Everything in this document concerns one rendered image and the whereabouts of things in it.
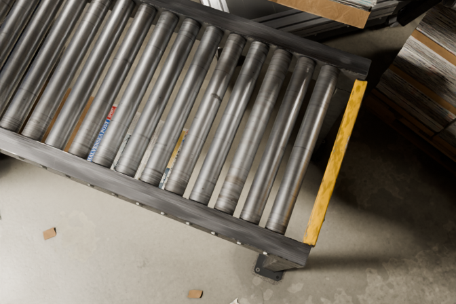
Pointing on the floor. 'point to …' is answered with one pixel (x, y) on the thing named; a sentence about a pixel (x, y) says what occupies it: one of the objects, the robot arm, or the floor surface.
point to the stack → (444, 117)
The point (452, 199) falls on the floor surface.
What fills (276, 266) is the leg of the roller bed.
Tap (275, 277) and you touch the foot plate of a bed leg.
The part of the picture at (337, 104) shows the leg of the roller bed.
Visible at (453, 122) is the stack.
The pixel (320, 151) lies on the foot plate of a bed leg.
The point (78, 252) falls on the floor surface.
